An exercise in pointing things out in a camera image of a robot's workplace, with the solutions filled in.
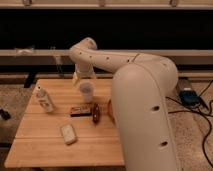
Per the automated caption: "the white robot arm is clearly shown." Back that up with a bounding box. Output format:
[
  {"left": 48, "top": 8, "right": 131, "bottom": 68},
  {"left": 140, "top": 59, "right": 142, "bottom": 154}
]
[{"left": 69, "top": 38, "right": 181, "bottom": 171}]

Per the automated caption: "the black object on floor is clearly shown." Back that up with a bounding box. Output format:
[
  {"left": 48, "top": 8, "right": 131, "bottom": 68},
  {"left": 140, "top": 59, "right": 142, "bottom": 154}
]
[{"left": 0, "top": 109, "right": 11, "bottom": 120}]

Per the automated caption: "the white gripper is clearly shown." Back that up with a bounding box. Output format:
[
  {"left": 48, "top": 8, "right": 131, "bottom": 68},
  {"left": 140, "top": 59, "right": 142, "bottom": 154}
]
[{"left": 72, "top": 64, "right": 96, "bottom": 85}]

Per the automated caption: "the blue power adapter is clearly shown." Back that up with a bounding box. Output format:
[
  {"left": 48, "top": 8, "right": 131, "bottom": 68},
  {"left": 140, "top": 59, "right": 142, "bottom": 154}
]
[{"left": 179, "top": 89, "right": 200, "bottom": 107}]

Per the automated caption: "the black cable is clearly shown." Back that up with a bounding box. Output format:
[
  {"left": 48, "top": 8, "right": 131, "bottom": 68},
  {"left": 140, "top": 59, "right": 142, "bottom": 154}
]
[{"left": 165, "top": 79, "right": 213, "bottom": 169}]

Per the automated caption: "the white spray bottle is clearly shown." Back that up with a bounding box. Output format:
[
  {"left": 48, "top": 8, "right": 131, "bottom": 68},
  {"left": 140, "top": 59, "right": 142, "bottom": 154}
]
[{"left": 36, "top": 86, "right": 54, "bottom": 113}]

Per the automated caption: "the brown rectangular box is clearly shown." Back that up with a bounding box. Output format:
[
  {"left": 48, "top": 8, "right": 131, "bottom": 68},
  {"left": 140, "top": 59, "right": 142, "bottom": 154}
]
[{"left": 70, "top": 105, "right": 92, "bottom": 117}]

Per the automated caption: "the wooden table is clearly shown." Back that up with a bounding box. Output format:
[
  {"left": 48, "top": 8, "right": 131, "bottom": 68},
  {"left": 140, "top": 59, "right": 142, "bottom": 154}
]
[{"left": 5, "top": 79, "right": 124, "bottom": 168}]

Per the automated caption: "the white sponge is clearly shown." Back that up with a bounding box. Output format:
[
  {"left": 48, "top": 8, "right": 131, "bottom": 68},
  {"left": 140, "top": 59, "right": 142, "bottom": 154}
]
[{"left": 60, "top": 124, "right": 77, "bottom": 145}]

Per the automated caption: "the orange object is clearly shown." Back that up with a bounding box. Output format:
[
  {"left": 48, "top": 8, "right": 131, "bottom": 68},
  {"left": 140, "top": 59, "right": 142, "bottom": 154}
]
[{"left": 107, "top": 100, "right": 115, "bottom": 124}]

